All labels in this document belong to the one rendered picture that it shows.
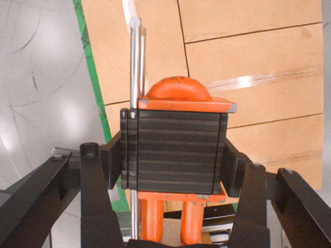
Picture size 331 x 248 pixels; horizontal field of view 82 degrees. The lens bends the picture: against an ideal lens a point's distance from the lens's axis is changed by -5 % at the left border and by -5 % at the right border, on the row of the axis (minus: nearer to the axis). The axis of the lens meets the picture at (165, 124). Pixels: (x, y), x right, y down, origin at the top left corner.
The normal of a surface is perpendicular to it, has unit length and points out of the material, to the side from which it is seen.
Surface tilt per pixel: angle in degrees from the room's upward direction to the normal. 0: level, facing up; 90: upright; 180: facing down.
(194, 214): 0
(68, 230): 0
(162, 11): 0
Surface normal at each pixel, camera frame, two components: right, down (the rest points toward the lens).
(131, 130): -0.03, 0.22
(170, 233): 0.04, -0.97
